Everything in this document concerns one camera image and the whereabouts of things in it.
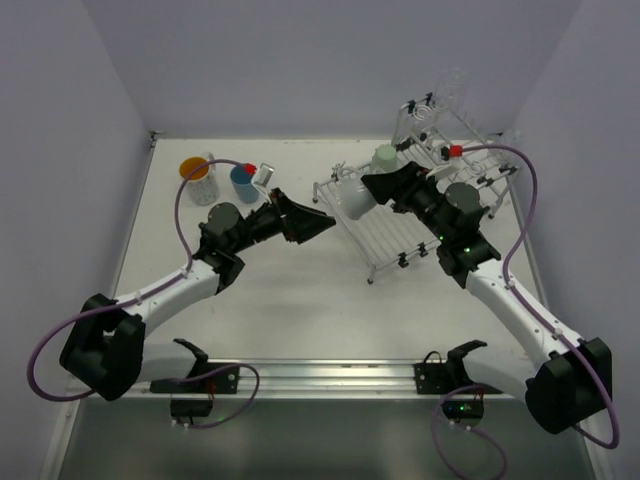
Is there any metal wire dish rack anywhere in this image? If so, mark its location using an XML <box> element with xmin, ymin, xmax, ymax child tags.
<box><xmin>313</xmin><ymin>94</ymin><xmax>519</xmax><ymax>283</ymax></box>

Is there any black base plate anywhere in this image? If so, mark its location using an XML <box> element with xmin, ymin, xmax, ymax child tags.
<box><xmin>137</xmin><ymin>339</ymin><xmax>239</xmax><ymax>395</ymax></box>
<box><xmin>413</xmin><ymin>340</ymin><xmax>501</xmax><ymax>395</ymax></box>

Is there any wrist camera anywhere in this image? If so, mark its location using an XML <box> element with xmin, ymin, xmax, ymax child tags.
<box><xmin>426</xmin><ymin>145</ymin><xmax>464</xmax><ymax>180</ymax></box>
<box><xmin>251</xmin><ymin>163</ymin><xmax>275</xmax><ymax>195</ymax></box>

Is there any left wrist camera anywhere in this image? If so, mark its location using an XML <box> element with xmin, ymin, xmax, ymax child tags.
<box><xmin>251</xmin><ymin>163</ymin><xmax>275</xmax><ymax>195</ymax></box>

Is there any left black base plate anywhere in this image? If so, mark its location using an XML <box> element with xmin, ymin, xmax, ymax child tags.
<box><xmin>137</xmin><ymin>339</ymin><xmax>239</xmax><ymax>395</ymax></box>

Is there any light blue plastic cup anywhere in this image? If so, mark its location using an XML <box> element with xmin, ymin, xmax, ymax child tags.
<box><xmin>229</xmin><ymin>164</ymin><xmax>259</xmax><ymax>204</ymax></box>

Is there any aluminium mounting rail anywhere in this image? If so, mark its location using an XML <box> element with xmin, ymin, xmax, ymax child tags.
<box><xmin>69</xmin><ymin>353</ymin><xmax>591</xmax><ymax>401</ymax></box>

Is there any clear glass on rack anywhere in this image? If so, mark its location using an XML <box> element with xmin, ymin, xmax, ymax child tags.
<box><xmin>433</xmin><ymin>67</ymin><xmax>468</xmax><ymax>112</ymax></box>
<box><xmin>491</xmin><ymin>128</ymin><xmax>522</xmax><ymax>165</ymax></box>

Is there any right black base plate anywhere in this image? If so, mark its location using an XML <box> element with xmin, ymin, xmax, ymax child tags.
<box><xmin>413</xmin><ymin>340</ymin><xmax>501</xmax><ymax>395</ymax></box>

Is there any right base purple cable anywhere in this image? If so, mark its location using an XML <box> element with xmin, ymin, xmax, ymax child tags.
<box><xmin>430</xmin><ymin>377</ymin><xmax>507</xmax><ymax>480</ymax></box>

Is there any grey ceramic mug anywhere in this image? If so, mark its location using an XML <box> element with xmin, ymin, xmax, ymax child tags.
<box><xmin>337</xmin><ymin>177</ymin><xmax>378</xmax><ymax>221</ymax></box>

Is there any clear glass on rack right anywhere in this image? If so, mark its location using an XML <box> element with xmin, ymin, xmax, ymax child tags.
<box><xmin>491</xmin><ymin>128</ymin><xmax>522</xmax><ymax>165</ymax></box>

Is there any clear glass on rack top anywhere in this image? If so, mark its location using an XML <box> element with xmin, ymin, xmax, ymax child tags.
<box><xmin>433</xmin><ymin>67</ymin><xmax>468</xmax><ymax>112</ymax></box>

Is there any white patterned ceramic mug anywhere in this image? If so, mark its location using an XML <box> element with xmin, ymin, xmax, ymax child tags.
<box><xmin>179</xmin><ymin>152</ymin><xmax>219</xmax><ymax>206</ymax></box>

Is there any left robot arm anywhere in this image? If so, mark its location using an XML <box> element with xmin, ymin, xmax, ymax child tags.
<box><xmin>59</xmin><ymin>189</ymin><xmax>336</xmax><ymax>401</ymax></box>

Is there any left black controller box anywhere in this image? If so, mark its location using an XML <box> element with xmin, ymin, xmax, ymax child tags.
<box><xmin>169</xmin><ymin>399</ymin><xmax>213</xmax><ymax>426</ymax></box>

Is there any black controller box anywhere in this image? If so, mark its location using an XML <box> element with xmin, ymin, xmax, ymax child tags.
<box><xmin>441</xmin><ymin>393</ymin><xmax>485</xmax><ymax>428</ymax></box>
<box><xmin>169</xmin><ymin>399</ymin><xmax>213</xmax><ymax>426</ymax></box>

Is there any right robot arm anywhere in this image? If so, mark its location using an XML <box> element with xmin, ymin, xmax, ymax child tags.
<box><xmin>362</xmin><ymin>162</ymin><xmax>613</xmax><ymax>434</ymax></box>

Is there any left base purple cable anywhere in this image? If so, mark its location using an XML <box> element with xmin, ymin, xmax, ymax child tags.
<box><xmin>179</xmin><ymin>363</ymin><xmax>264</xmax><ymax>431</ymax></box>

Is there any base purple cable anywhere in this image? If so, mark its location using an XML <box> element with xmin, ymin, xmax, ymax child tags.
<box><xmin>430</xmin><ymin>377</ymin><xmax>507</xmax><ymax>480</ymax></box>
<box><xmin>179</xmin><ymin>363</ymin><xmax>264</xmax><ymax>431</ymax></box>

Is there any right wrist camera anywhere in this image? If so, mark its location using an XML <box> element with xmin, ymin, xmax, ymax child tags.
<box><xmin>426</xmin><ymin>145</ymin><xmax>464</xmax><ymax>180</ymax></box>

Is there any light green plastic cup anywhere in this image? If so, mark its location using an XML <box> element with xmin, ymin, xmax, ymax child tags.
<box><xmin>370</xmin><ymin>144</ymin><xmax>398</xmax><ymax>174</ymax></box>

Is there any right black controller box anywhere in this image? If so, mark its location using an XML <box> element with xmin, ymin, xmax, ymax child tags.
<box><xmin>441</xmin><ymin>393</ymin><xmax>485</xmax><ymax>428</ymax></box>

